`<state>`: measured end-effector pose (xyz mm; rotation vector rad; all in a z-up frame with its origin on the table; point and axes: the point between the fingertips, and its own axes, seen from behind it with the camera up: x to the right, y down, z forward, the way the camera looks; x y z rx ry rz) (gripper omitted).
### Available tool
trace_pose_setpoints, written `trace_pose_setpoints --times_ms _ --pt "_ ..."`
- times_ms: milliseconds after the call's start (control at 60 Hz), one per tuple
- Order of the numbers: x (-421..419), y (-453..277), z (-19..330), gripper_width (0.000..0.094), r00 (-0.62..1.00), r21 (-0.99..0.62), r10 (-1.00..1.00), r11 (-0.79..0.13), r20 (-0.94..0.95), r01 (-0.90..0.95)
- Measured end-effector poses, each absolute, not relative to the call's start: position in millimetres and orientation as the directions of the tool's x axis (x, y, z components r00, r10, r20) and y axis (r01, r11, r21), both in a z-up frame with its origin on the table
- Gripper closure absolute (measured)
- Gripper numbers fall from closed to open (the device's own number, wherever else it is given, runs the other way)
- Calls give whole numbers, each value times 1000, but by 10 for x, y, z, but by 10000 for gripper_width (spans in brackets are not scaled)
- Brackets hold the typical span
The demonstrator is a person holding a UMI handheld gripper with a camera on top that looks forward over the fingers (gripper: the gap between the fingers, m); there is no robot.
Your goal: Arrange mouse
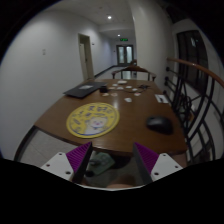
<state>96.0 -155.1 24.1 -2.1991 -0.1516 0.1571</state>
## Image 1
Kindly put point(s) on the black metal railing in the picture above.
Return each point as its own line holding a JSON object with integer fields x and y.
{"x": 193, "y": 92}

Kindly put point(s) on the double glass door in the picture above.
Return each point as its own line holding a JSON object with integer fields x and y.
{"x": 125, "y": 54}

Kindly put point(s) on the white side door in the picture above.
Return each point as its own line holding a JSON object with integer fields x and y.
{"x": 86, "y": 57}

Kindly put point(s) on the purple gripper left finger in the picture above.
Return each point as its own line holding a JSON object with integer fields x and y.
{"x": 78, "y": 159}

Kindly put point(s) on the black laptop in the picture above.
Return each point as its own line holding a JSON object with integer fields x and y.
{"x": 83, "y": 90}

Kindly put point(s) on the green exit sign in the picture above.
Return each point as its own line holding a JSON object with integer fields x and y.
{"x": 123, "y": 39}

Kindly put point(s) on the wooden chair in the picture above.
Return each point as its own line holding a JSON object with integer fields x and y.
{"x": 133, "y": 67}

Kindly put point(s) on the small black box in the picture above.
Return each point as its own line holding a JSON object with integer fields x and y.
{"x": 103, "y": 89}

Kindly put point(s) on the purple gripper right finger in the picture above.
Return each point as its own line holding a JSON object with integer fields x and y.
{"x": 146, "y": 160}

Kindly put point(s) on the round yellow mouse pad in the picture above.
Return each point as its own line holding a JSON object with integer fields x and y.
{"x": 92, "y": 120}

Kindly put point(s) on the white paper card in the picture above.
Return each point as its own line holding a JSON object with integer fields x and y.
{"x": 161, "y": 98}

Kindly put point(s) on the green patterned cushion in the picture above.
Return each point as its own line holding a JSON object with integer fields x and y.
{"x": 99, "y": 163}

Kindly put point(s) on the white round disc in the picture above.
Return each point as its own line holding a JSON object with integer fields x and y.
{"x": 128, "y": 99}

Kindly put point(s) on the black computer mouse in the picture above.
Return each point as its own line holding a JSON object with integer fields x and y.
{"x": 160, "y": 124}

